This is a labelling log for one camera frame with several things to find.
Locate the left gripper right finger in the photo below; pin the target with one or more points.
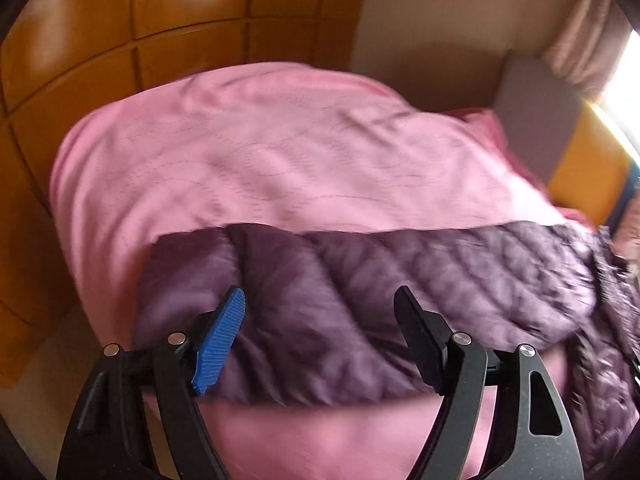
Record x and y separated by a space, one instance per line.
530 435

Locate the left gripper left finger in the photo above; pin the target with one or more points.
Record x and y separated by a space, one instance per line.
108 436

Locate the purple quilted down jacket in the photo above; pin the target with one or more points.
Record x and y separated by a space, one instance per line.
342 318

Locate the grey yellow blue headboard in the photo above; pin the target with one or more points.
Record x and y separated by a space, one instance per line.
564 141

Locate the pink dotted bed quilt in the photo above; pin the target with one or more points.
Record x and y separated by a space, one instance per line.
272 143

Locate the bright window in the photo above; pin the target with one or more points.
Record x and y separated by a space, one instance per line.
620 98

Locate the left pink patterned curtain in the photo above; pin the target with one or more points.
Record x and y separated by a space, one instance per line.
588 48

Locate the wooden wardrobe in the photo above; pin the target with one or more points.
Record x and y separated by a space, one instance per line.
61 59

